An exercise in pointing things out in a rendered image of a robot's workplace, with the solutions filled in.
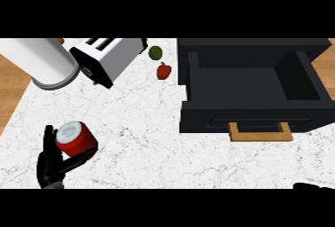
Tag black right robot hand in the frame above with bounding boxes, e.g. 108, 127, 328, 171
292, 182, 335, 190

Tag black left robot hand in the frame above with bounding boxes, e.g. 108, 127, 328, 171
37, 124, 99, 189

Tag red can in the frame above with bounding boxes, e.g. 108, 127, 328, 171
53, 121, 99, 161

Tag dark grey drawer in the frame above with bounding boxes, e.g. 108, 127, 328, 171
179, 50, 335, 135

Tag white toaster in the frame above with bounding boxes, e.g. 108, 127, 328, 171
68, 38, 149, 90

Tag red bell pepper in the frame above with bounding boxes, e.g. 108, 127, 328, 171
157, 61, 173, 81

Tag green lime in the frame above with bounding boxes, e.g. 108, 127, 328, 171
148, 45, 164, 61

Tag dark grey cabinet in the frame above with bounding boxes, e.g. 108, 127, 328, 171
177, 38, 334, 85

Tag wooden drawer handle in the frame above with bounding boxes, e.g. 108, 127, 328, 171
227, 121, 295, 143

